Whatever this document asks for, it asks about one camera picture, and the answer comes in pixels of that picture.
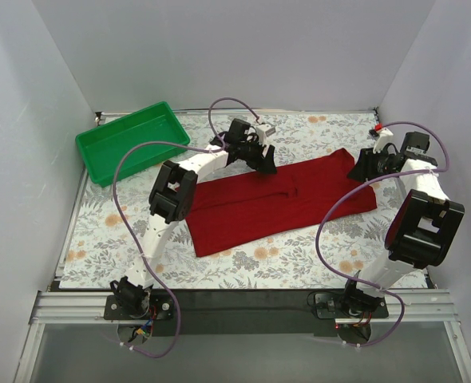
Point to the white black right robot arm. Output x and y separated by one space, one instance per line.
423 229

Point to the green plastic tray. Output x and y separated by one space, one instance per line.
102 148

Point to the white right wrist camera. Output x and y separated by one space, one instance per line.
382 135

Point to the red t shirt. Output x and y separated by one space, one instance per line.
235 210

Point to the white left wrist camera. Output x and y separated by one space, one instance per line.
264 130

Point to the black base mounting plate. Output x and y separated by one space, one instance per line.
241 312

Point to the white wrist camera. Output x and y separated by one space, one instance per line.
382 135
264 130

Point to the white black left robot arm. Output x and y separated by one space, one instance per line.
171 198

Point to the aluminium frame rail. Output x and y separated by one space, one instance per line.
67 307

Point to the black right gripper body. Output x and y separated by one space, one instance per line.
368 164

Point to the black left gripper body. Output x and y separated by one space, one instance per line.
260 155

